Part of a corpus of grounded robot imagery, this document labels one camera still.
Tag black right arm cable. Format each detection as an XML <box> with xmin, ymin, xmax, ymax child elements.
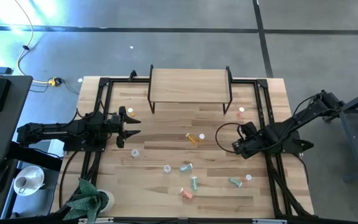
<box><xmin>215</xmin><ymin>122</ymin><xmax>245</xmax><ymax>154</ymax></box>

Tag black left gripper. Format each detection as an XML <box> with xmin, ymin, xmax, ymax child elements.
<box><xmin>105</xmin><ymin>106</ymin><xmax>142</xmax><ymax>148</ymax></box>

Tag white saucer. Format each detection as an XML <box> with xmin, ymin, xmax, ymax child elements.
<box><xmin>12</xmin><ymin>165</ymin><xmax>45</xmax><ymax>197</ymax></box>

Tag white box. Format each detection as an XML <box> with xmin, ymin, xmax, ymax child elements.
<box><xmin>47</xmin><ymin>139</ymin><xmax>67</xmax><ymax>158</ymax></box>

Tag green leafy plant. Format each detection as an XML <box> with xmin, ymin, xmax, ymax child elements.
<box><xmin>62</xmin><ymin>177</ymin><xmax>110</xmax><ymax>222</ymax></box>

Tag silver metal bracket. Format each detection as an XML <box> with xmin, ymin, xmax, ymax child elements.
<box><xmin>78</xmin><ymin>217</ymin><xmax>114</xmax><ymax>224</ymax></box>
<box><xmin>252</xmin><ymin>218</ymin><xmax>288</xmax><ymax>224</ymax></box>

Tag black aluminium table frame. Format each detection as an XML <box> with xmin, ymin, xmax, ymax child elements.
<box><xmin>58</xmin><ymin>76</ymin><xmax>315</xmax><ymax>218</ymax></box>

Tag blue-grey metal table frame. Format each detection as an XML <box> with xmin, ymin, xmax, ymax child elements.
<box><xmin>331</xmin><ymin>84</ymin><xmax>358</xmax><ymax>184</ymax></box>

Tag white plant pot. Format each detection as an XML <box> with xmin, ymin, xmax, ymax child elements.
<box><xmin>96</xmin><ymin>189</ymin><xmax>116</xmax><ymax>213</ymax></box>

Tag wooden shelf black metal legs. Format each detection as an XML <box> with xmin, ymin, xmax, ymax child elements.
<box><xmin>147</xmin><ymin>64</ymin><xmax>234</xmax><ymax>115</ymax></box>

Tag yellow floor cable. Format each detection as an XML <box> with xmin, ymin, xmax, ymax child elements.
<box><xmin>13</xmin><ymin>0</ymin><xmax>51</xmax><ymax>85</ymax></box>

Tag dark grey desk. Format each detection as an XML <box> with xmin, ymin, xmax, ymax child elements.
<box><xmin>0</xmin><ymin>74</ymin><xmax>34</xmax><ymax>220</ymax></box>

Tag white cup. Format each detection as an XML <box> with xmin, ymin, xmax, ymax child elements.
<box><xmin>13</xmin><ymin>175</ymin><xmax>32</xmax><ymax>195</ymax></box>

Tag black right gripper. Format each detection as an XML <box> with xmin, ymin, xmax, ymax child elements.
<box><xmin>231</xmin><ymin>121</ymin><xmax>262</xmax><ymax>159</ymax></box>

